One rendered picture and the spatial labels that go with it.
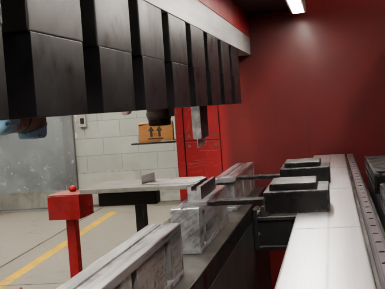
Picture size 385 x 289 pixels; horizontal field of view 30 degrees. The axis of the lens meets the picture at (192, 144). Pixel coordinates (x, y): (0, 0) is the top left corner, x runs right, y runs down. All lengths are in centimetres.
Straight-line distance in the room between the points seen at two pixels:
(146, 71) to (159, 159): 789
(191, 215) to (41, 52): 82
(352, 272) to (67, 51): 38
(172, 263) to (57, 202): 230
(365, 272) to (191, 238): 72
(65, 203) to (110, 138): 561
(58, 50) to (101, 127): 835
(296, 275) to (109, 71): 34
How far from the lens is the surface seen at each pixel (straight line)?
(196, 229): 147
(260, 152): 254
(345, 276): 79
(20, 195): 945
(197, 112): 165
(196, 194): 158
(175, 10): 133
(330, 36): 253
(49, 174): 929
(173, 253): 124
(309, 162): 162
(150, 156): 898
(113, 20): 94
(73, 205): 348
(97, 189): 168
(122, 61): 96
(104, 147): 910
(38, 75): 69
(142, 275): 106
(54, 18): 75
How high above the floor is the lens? 118
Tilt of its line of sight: 3 degrees down
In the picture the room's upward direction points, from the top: 4 degrees counter-clockwise
